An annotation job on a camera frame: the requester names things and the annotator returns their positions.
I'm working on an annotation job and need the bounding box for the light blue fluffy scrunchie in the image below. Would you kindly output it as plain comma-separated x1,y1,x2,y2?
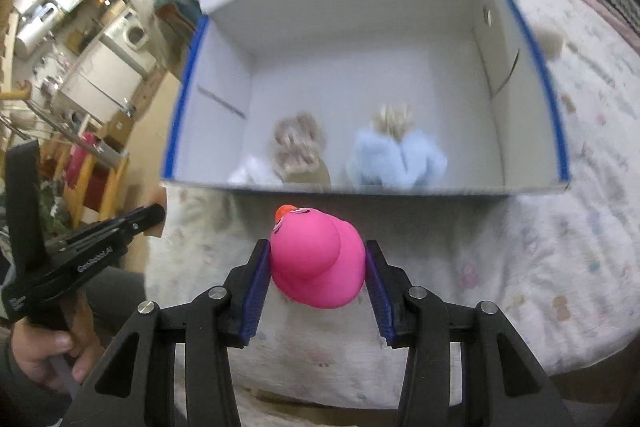
346,127,448,190

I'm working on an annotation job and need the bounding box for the white water heater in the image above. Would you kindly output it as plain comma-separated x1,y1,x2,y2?
15,4,56,58

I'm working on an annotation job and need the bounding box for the pink rubber duck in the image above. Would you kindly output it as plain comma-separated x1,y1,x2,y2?
269,204,367,309

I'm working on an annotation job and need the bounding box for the person's left hand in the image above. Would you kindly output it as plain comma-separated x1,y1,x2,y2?
10,294,104,394

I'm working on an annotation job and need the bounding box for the white fluffy scrunchie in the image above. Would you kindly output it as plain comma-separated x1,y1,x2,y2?
227,156,283,188

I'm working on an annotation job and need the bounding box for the cream fluffy toy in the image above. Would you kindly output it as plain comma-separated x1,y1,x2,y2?
536,24,566,58

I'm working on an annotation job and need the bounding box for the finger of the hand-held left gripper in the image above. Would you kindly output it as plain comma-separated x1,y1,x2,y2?
4,140,47,279
119,203,167,239

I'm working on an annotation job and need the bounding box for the white washing machine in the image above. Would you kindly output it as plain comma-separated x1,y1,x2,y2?
102,10,151,58

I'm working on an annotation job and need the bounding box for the yellow wooden rack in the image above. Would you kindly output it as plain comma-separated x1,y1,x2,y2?
50,142,128,228

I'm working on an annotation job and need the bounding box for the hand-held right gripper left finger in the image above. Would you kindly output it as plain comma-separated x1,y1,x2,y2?
60,238,272,427

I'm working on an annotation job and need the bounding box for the white kitchen cabinet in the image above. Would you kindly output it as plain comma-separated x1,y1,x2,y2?
55,42,151,123

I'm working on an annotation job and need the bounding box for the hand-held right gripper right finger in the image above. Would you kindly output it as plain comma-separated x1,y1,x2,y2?
364,238,576,427

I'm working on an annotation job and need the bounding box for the blue cardboard box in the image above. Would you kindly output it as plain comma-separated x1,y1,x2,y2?
160,0,572,198

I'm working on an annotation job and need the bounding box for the person's left forearm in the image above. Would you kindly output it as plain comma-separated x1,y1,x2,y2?
0,347,71,427

